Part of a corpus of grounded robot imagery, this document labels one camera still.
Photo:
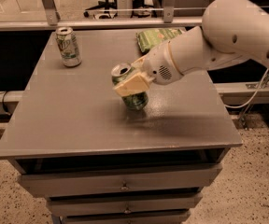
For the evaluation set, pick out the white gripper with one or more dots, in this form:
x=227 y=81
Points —
x=159 y=64

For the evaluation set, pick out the green soda can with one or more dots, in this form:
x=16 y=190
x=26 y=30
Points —
x=130 y=86

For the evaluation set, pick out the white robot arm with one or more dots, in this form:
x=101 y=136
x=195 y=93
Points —
x=232 y=31

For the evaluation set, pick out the white 7up can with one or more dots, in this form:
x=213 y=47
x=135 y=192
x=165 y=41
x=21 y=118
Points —
x=68 y=46

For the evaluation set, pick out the green chip bag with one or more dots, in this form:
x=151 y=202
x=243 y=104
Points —
x=150 y=38

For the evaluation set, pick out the grey drawer cabinet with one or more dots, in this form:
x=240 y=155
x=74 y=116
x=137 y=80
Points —
x=70 y=119

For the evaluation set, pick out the top grey drawer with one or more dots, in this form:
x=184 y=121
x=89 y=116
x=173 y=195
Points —
x=120 y=180

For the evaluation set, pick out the grey drawer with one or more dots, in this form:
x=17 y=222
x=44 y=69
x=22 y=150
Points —
x=157 y=217
x=120 y=180
x=124 y=204

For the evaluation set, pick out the middle grey drawer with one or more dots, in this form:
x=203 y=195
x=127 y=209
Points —
x=124 y=204

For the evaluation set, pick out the bottom grey drawer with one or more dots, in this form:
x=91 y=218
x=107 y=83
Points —
x=157 y=217

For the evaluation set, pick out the metal railing frame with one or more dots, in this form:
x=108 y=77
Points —
x=35 y=15

